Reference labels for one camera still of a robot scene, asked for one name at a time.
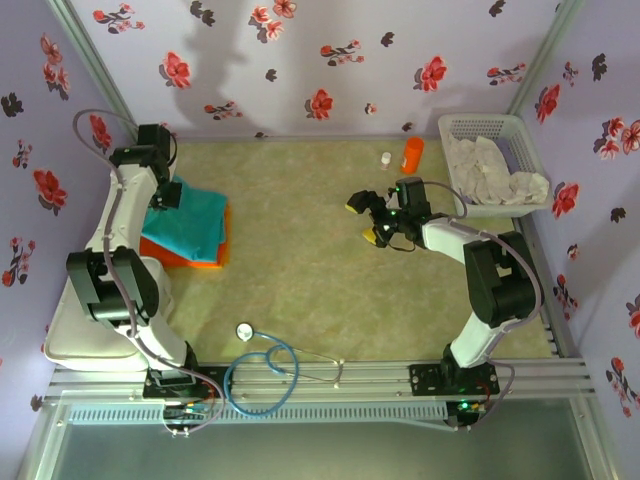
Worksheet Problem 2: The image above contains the teal t-shirt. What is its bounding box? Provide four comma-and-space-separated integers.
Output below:
141, 174, 230, 264

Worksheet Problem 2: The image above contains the orange folded t-shirt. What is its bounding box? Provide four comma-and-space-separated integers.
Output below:
138, 204, 234, 271

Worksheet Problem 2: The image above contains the orange bottle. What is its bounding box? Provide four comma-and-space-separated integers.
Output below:
399, 136, 426, 175

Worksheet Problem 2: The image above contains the white crumpled t-shirt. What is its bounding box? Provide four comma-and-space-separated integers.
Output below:
446, 133, 512, 206
505, 171, 550, 206

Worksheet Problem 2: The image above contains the white plastic basket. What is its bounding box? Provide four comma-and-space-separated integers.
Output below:
437, 113, 555, 219

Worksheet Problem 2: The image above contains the blue stethoscope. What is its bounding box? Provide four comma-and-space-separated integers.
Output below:
222, 322, 346, 417

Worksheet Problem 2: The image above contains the white first aid case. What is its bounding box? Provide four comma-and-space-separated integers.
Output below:
43, 257, 176, 374

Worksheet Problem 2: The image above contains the thin black right camera cable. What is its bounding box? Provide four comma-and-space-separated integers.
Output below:
387, 234, 420, 254

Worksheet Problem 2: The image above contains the aluminium corner post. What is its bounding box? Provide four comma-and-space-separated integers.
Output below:
47, 0, 149, 146
507, 0, 586, 116

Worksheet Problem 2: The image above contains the aluminium front rail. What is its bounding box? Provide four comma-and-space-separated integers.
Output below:
47, 357, 599, 406

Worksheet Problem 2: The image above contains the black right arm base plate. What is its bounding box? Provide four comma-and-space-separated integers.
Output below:
408, 362, 501, 399

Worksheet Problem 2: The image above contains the grey slotted cable duct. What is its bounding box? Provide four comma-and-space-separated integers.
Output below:
67, 402, 449, 426

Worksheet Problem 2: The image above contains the grey right arm cable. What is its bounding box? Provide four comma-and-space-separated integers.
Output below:
422, 180, 545, 434

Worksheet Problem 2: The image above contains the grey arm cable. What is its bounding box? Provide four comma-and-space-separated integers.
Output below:
73, 108, 229, 437
422, 180, 545, 434

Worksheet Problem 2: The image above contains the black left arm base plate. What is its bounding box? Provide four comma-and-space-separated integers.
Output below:
143, 363, 236, 401

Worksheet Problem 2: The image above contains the grey left arm cable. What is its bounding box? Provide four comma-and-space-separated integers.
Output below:
73, 108, 229, 437

